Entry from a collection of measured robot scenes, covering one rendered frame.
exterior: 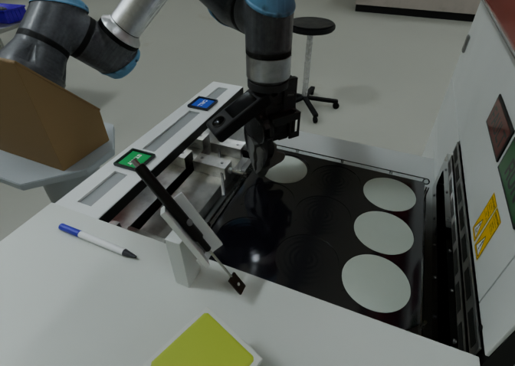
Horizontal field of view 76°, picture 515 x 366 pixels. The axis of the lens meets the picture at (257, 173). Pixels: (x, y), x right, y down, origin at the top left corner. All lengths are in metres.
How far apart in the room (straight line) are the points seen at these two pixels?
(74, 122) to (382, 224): 0.76
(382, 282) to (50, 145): 0.78
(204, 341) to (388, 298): 0.30
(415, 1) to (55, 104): 5.97
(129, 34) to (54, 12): 0.17
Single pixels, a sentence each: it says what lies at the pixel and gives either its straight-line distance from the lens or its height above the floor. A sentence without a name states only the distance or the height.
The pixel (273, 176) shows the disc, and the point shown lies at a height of 0.90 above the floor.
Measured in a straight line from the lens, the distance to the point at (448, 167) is 0.76.
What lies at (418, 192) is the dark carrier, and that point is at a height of 0.90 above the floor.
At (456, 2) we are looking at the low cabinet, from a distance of 6.46.
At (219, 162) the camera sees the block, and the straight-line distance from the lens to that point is 0.73.
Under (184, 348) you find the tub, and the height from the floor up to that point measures 1.03.
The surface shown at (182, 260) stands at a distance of 0.41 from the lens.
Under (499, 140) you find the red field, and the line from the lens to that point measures 0.56.
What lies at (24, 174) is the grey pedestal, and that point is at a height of 0.82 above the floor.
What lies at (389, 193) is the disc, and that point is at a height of 0.90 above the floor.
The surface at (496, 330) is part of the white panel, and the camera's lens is 0.44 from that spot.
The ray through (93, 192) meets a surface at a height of 0.96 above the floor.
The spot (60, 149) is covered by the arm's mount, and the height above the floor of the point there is 0.88.
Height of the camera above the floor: 1.34
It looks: 38 degrees down
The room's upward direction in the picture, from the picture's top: straight up
